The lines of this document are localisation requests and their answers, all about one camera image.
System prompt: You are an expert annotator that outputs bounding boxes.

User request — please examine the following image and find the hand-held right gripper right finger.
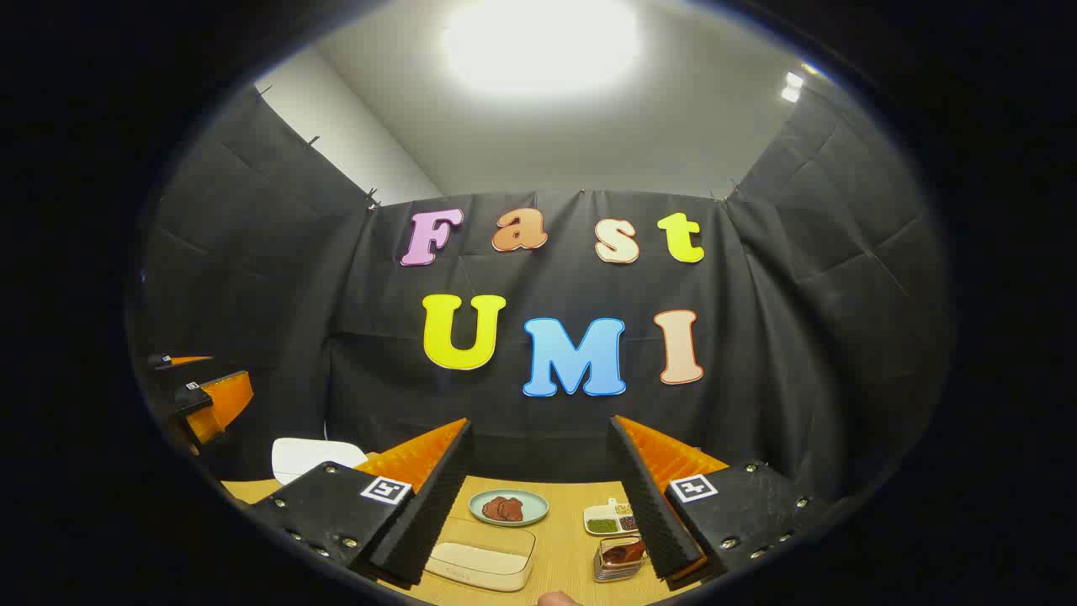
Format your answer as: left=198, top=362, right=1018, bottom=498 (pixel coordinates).
left=607, top=414, right=834, bottom=583

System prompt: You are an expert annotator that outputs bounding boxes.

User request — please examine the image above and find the ceiling light panel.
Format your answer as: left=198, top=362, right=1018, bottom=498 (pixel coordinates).
left=442, top=0, right=640, bottom=93

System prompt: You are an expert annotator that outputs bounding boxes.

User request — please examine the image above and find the pale green plate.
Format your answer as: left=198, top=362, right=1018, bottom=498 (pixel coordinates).
left=469, top=489, right=549, bottom=528

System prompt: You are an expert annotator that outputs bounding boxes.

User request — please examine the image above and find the white divided bean dish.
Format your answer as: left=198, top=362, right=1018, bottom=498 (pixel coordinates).
left=583, top=498, right=640, bottom=537

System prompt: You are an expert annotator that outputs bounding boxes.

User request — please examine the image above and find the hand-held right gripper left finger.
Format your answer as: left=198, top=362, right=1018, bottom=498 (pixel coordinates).
left=248, top=418, right=474, bottom=590

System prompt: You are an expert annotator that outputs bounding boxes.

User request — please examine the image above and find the white rice cooker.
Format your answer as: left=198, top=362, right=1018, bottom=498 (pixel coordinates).
left=271, top=438, right=369, bottom=486

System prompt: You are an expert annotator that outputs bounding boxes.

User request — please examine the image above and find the metal wire chopstick holder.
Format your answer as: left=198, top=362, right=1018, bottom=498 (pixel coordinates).
left=593, top=535, right=649, bottom=583

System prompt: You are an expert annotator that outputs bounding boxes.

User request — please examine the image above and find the clear box of rice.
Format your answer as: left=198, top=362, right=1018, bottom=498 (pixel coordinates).
left=423, top=515, right=537, bottom=593

